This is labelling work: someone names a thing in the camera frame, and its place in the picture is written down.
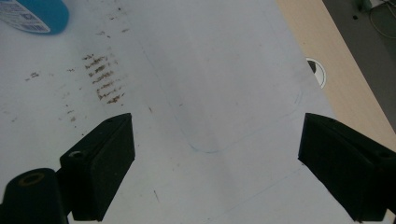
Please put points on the green object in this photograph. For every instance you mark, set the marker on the green object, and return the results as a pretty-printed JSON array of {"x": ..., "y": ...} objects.
[{"x": 364, "y": 3}]

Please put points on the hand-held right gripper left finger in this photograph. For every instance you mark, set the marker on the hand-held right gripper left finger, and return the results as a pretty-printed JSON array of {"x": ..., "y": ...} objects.
[{"x": 99, "y": 168}]

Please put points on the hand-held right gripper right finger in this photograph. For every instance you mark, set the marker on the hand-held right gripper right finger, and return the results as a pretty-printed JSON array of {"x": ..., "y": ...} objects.
[{"x": 348, "y": 168}]

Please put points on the white table mat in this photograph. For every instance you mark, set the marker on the white table mat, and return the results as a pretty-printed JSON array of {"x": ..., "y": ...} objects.
[{"x": 218, "y": 77}]

